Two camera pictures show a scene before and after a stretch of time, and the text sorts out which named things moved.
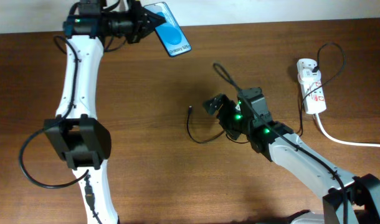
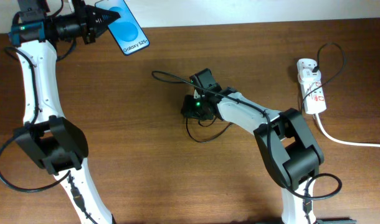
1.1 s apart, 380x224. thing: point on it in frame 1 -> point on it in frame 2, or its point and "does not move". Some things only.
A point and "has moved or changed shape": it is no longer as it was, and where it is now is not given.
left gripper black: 143,15 -> 88,15
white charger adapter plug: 307,76 does not move
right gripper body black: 232,117 -> 195,106
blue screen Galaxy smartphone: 169,32 has moved or changed shape
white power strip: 315,102 does not move
